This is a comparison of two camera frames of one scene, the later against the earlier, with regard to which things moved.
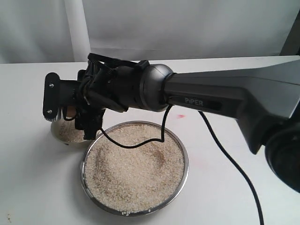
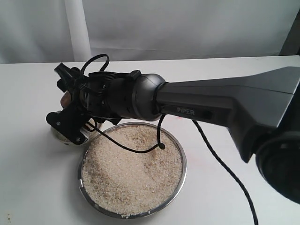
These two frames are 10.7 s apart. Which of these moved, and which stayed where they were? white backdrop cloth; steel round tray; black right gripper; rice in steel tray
Moved: black right gripper
Stayed: steel round tray; white backdrop cloth; rice in steel tray
